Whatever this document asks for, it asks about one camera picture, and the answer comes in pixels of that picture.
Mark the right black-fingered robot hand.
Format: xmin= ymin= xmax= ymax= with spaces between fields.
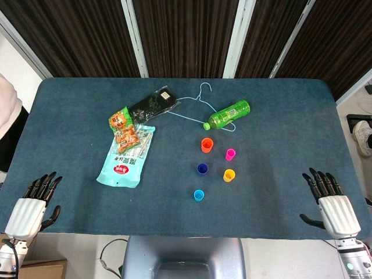
xmin=299 ymin=167 xmax=362 ymax=241

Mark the left black-fingered robot hand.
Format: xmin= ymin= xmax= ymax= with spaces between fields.
xmin=4 ymin=171 xmax=63 ymax=241

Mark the brown cardboard box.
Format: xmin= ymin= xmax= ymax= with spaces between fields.
xmin=16 ymin=257 xmax=68 ymax=279

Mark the dark blue table cloth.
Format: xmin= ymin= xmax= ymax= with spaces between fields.
xmin=0 ymin=77 xmax=372 ymax=241

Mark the white sneaker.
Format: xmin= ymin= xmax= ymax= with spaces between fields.
xmin=352 ymin=120 xmax=372 ymax=159

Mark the black floor stand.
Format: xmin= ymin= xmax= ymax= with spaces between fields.
xmin=345 ymin=115 xmax=372 ymax=134

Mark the person in pale shirt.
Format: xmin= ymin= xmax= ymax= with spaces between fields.
xmin=0 ymin=74 xmax=30 ymax=172

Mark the teal noodle packet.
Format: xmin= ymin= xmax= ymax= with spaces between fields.
xmin=95 ymin=123 xmax=156 ymax=189

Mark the orange snack bag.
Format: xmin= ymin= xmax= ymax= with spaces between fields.
xmin=108 ymin=106 xmax=140 ymax=155

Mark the green tea plastic bottle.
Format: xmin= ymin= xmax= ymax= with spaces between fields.
xmin=203 ymin=99 xmax=251 ymax=130

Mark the grey robot torso base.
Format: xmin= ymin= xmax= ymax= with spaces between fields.
xmin=121 ymin=235 xmax=247 ymax=279

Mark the black plastic-wrapped package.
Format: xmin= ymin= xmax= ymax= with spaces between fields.
xmin=127 ymin=85 xmax=180 ymax=124

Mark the dark ribbed partition panel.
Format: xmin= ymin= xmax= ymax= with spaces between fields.
xmin=132 ymin=0 xmax=241 ymax=78
xmin=223 ymin=0 xmax=316 ymax=78
xmin=0 ymin=0 xmax=149 ymax=78
xmin=274 ymin=0 xmax=372 ymax=105

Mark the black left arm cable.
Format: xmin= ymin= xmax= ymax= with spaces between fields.
xmin=2 ymin=238 xmax=20 ymax=276

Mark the black floor cable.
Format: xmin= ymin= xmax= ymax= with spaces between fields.
xmin=100 ymin=238 xmax=128 ymax=277

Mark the light blue wire hanger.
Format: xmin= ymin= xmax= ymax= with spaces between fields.
xmin=167 ymin=82 xmax=237 ymax=132

